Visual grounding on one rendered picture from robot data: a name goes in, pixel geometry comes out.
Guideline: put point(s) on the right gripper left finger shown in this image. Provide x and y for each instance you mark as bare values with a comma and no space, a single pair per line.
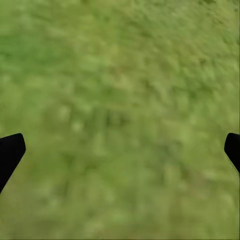
12,149

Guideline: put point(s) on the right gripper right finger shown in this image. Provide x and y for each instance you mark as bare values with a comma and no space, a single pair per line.
232,149

